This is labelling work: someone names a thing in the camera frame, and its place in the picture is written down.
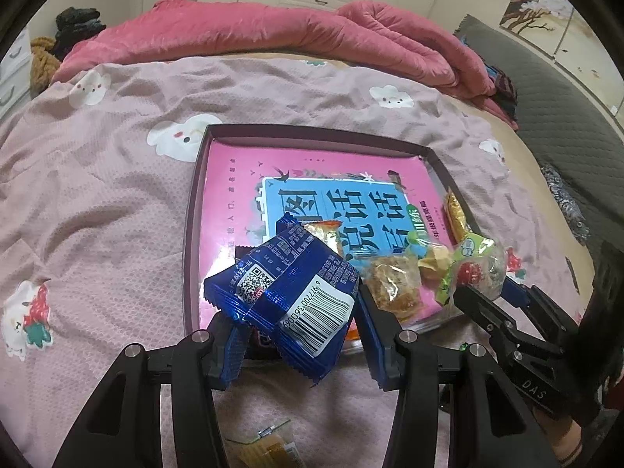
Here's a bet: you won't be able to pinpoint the green milk candy packet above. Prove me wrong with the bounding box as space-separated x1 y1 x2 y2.
418 232 507 307

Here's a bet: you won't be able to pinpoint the yellow cartoon snack packet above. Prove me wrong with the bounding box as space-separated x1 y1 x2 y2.
444 189 471 243

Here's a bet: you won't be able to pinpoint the clear pastry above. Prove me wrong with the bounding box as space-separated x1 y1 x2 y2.
363 253 423 322

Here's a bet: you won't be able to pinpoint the small yellow cracker packet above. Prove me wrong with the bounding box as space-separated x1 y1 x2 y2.
225 418 306 468

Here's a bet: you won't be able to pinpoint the blue foil snack packet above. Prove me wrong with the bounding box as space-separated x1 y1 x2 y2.
203 213 360 383

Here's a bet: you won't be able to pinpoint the brown Snickers bar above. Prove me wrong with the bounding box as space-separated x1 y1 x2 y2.
250 328 276 351

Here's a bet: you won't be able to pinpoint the orange-ended clear cake packet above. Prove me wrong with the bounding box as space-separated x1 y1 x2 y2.
303 220 344 257

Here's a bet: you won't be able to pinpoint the person's right hand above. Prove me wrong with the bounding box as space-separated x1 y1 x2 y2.
532 407 583 467

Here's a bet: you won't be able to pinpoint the grey patterned cloth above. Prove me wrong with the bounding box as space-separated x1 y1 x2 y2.
539 164 590 246

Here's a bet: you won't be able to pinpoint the dark shallow box tray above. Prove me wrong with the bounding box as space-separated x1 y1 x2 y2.
184 124 459 333

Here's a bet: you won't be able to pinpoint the grey quilted headboard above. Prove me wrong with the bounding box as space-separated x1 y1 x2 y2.
455 15 624 259

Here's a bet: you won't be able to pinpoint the pink blue children's book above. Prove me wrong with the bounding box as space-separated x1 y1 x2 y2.
198 140 455 279

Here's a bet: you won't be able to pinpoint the dark clothes near headboard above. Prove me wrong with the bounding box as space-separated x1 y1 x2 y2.
486 64 517 122

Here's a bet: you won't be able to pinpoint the pink printed bed sheet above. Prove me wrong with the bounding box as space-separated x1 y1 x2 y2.
1 57 586 467

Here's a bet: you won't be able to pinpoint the pink fleece blanket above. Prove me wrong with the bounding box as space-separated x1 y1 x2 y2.
53 0 514 125

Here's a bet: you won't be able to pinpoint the brown knitted plush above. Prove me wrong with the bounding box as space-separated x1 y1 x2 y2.
31 36 60 97

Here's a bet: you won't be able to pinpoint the white drawer chest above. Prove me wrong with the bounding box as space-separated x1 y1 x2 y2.
0 28 33 119

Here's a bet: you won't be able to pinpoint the dark folded clothes pile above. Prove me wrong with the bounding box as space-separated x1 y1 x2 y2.
52 6 106 61

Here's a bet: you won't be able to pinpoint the tree wall painting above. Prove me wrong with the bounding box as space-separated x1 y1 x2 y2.
499 0 574 58

